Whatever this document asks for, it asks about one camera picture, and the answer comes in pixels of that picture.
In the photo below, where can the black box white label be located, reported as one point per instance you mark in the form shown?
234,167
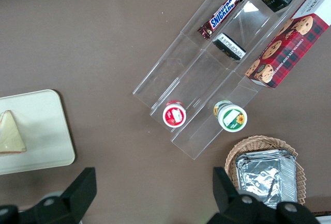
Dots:
230,46

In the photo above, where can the green lid yogurt cup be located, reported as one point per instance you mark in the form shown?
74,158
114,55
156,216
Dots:
231,118

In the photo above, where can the stack of foil trays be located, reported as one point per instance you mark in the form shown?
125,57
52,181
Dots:
263,177

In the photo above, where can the red tartan cookie box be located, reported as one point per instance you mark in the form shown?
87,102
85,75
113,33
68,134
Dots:
292,45

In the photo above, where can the red lid yogurt cup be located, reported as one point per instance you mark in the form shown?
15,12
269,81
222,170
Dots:
173,115

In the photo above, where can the snickers chocolate bar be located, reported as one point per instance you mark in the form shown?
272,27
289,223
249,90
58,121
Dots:
222,14

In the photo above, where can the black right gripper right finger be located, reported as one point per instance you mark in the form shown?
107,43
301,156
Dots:
232,208

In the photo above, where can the light wicker basket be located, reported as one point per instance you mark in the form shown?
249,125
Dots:
258,141

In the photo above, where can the beige plastic tray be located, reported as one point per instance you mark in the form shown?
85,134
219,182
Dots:
44,125

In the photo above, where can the clear acrylic stepped shelf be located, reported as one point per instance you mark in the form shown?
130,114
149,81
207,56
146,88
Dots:
196,79

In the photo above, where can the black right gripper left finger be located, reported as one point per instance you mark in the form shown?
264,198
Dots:
69,200

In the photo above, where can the triangular sandwich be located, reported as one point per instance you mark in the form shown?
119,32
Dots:
10,136

